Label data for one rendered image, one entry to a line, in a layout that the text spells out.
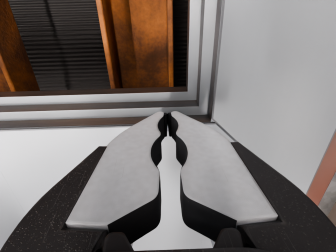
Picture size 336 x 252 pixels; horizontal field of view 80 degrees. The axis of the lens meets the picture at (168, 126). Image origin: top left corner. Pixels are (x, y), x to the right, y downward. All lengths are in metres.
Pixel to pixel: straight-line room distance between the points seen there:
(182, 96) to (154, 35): 0.15
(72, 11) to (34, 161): 0.32
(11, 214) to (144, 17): 0.25
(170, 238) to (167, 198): 0.06
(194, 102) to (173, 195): 0.08
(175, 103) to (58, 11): 0.35
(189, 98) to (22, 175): 0.14
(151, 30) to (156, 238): 0.25
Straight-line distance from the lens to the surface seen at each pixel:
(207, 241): 0.24
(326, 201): 0.58
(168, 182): 0.17
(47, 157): 0.18
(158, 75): 0.30
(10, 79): 0.32
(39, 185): 0.20
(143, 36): 0.29
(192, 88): 0.15
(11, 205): 0.23
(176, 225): 0.22
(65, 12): 0.46
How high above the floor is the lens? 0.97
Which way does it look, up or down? 60 degrees down
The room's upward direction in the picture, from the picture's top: 178 degrees clockwise
